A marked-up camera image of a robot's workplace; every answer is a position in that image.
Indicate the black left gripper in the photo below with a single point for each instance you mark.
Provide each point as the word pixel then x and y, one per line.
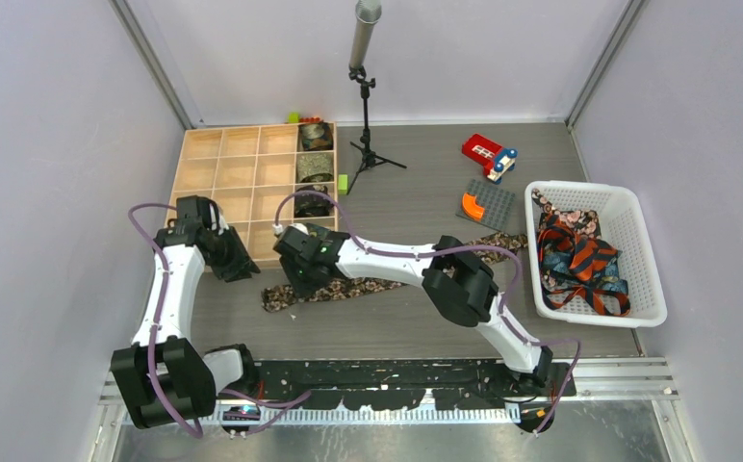
pixel 241 267

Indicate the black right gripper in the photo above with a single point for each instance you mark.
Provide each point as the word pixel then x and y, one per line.
pixel 298 283

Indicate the brown floral black tie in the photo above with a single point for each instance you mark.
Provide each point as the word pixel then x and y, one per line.
pixel 281 297

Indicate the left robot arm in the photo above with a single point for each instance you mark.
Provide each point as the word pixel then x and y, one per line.
pixel 161 377

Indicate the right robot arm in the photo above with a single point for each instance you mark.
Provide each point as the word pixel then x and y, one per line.
pixel 460 285

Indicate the navy yellow floral rolled tie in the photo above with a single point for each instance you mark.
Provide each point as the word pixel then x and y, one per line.
pixel 313 229

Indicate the black beige floral rolled tie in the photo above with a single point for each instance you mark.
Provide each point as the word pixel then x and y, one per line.
pixel 312 205

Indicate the olive patterned rolled tie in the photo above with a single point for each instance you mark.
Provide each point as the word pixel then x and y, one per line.
pixel 314 167

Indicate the wooden compartment tray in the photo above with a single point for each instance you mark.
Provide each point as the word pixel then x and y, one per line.
pixel 248 171

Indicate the dark gold rolled tie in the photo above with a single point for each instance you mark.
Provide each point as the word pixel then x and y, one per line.
pixel 316 136

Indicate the orange curved block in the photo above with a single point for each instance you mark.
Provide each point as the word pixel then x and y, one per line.
pixel 470 207

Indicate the black microphone tripod stand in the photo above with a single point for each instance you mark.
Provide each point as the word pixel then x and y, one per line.
pixel 369 158

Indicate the grey building baseplate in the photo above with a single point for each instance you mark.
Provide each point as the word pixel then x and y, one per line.
pixel 497 201

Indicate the red toy truck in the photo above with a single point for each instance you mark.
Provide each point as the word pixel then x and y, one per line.
pixel 494 158

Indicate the grey microphone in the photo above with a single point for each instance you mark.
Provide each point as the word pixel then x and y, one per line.
pixel 367 14

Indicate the blue patterned tie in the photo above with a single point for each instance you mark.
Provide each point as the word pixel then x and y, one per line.
pixel 556 275

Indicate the orange navy striped tie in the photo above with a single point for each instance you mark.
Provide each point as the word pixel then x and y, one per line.
pixel 589 254

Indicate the pink floral dark tie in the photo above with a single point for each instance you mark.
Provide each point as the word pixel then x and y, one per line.
pixel 585 223

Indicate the white plastic basket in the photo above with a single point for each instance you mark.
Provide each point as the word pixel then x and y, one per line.
pixel 623 226

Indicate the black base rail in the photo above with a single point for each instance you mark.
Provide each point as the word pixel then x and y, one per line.
pixel 389 385

